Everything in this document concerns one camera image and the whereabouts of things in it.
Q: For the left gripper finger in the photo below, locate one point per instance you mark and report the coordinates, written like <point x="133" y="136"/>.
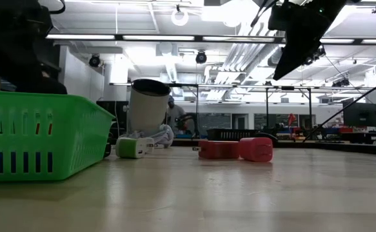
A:
<point x="42" y="86"/>

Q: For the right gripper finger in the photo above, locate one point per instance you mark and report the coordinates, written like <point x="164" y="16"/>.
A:
<point x="300" y="45"/>

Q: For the green white charger cube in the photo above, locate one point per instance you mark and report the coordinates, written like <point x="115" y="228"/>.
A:
<point x="126" y="148"/>

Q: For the pink charger cube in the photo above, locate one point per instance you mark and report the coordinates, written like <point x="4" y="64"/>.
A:
<point x="255" y="149"/>

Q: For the red charger block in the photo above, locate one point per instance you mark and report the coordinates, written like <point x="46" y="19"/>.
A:
<point x="218" y="149"/>

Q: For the green plastic basket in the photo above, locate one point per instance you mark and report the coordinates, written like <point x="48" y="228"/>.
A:
<point x="13" y="101"/>

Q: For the black ceiling spotlight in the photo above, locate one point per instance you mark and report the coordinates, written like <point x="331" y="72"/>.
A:
<point x="94" y="61"/>
<point x="201" y="58"/>

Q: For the long ceiling light strip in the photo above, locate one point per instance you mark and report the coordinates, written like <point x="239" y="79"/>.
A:
<point x="78" y="36"/>

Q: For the black computer monitor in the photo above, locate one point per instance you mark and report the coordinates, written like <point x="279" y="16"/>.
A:
<point x="360" y="114"/>

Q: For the white cylindrical device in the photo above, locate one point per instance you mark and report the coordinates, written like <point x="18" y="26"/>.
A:
<point x="145" y="109"/>

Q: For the cluttered background desk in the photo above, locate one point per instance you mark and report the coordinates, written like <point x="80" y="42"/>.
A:
<point x="358" y="138"/>

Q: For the black plastic basket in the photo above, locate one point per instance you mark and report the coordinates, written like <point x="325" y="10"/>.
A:
<point x="229" y="134"/>

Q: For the person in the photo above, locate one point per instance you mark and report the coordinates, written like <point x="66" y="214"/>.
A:
<point x="174" y="114"/>

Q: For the black ceiling camera cluster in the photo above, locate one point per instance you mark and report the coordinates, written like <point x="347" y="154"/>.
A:
<point x="318" y="54"/>

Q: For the silver ventilation duct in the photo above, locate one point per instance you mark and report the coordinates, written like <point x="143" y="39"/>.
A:
<point x="239" y="59"/>

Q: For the black wall screen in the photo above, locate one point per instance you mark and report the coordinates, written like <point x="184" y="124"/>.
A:
<point x="110" y="111"/>

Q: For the black background frame rig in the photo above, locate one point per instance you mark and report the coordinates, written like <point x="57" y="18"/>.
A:
<point x="267" y="112"/>

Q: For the black aluminium table frame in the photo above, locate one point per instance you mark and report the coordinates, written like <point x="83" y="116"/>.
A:
<point x="352" y="147"/>

